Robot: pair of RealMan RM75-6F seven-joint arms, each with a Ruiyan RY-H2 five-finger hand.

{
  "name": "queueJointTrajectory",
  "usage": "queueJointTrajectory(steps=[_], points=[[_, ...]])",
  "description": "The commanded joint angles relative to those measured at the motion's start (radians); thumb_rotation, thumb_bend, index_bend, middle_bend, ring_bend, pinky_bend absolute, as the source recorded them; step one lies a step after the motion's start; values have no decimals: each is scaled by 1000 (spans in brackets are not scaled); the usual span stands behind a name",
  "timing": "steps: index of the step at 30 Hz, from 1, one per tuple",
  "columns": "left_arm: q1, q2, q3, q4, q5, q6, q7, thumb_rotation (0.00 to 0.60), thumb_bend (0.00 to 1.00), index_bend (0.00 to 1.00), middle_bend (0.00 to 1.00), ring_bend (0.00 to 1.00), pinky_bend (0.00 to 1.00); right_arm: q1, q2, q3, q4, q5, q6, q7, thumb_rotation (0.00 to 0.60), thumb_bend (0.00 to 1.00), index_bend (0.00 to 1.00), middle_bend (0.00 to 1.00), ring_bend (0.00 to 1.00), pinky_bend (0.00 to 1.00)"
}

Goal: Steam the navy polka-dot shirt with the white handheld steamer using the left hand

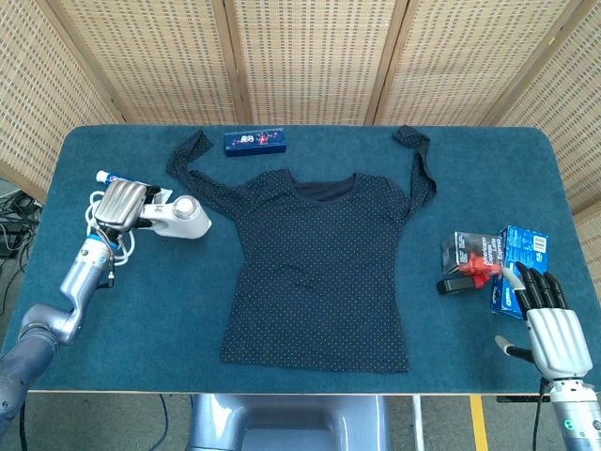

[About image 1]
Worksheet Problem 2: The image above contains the woven bamboo folding screen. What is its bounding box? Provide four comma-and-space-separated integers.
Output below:
0, 0, 601, 215

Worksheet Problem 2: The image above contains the long dark blue box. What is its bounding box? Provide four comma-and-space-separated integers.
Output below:
223, 127, 288, 158

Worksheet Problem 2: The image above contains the small black stapler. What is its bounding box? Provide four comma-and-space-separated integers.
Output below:
436, 276, 476, 296

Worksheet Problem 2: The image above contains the teal table cloth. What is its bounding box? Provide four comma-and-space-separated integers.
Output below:
0, 124, 601, 395

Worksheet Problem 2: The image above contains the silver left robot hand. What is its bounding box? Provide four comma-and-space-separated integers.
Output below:
92, 180, 161, 234

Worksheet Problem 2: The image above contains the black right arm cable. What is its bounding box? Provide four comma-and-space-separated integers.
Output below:
530, 375, 551, 451

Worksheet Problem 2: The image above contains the blue cookie box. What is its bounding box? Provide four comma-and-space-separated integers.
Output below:
489, 225, 550, 321

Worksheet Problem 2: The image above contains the blue white toothpaste tube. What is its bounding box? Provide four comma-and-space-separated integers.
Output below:
95, 169, 173, 204

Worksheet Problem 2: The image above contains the dark blue polka dot shirt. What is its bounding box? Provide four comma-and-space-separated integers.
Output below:
164, 124, 439, 375

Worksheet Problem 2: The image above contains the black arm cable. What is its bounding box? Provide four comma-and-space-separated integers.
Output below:
530, 375, 551, 451
17, 398, 30, 451

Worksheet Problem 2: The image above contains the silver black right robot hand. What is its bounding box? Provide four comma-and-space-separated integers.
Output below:
496, 261, 593, 380

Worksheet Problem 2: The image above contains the white table leg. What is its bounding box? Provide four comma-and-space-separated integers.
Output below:
411, 394, 424, 451

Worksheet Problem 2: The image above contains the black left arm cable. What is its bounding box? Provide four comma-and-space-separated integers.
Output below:
17, 398, 30, 451

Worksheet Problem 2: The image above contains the white power cord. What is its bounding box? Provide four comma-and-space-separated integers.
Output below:
85, 190, 138, 268

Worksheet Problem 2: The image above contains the black hanging cable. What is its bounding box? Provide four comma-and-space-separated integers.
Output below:
157, 393, 170, 437

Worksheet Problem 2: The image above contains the silver blue robot torso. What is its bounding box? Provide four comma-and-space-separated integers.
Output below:
187, 393, 391, 451

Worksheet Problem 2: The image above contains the clear plastic box red bow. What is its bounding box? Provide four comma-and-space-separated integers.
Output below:
440, 230, 506, 288

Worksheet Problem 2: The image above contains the black floor cables bundle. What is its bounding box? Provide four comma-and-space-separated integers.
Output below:
0, 190, 44, 267

